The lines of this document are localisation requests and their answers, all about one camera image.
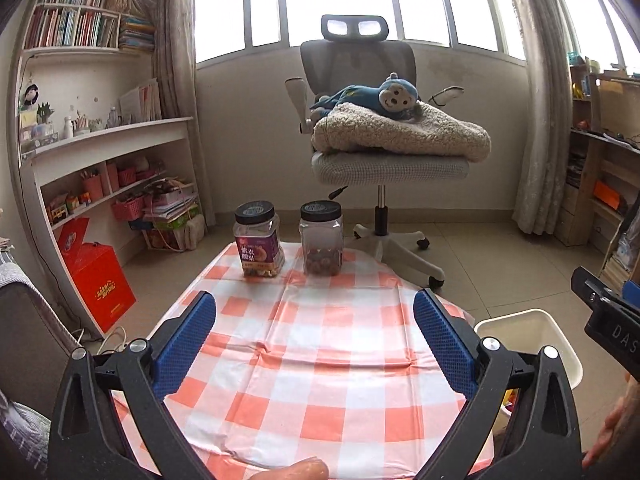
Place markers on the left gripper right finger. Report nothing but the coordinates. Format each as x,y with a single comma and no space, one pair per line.
542,438

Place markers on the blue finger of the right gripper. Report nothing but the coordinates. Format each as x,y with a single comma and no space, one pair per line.
631,293

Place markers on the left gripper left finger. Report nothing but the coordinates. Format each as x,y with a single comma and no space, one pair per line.
86,436

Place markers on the white trash bin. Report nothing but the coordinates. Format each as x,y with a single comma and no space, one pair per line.
529,331

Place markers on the right hand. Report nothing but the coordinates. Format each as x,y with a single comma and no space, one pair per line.
625,411

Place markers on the left hand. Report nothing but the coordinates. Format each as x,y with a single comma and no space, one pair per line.
310,469

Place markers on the wooden desk shelf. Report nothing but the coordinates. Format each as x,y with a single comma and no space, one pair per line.
600,204

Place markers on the grey striped cloth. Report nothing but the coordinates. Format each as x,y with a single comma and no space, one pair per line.
13,274

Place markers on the pink checkered tablecloth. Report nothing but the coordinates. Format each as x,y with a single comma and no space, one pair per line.
300,366

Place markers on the purple label cashew jar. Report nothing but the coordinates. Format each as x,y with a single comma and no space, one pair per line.
256,234

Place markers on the beige lace curtain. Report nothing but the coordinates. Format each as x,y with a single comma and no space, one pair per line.
543,174

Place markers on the blue monkey plush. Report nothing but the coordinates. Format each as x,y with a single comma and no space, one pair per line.
395,98

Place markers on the jar with dark nuts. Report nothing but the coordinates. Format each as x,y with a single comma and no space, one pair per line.
321,234

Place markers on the white bookshelf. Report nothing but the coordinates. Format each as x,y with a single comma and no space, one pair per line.
88,138

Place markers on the beige fleece blanket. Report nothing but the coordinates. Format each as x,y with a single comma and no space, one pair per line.
353,128

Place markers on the grey office chair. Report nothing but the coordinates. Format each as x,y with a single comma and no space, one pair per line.
357,45

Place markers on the left curtain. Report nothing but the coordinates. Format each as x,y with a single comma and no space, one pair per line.
174,67

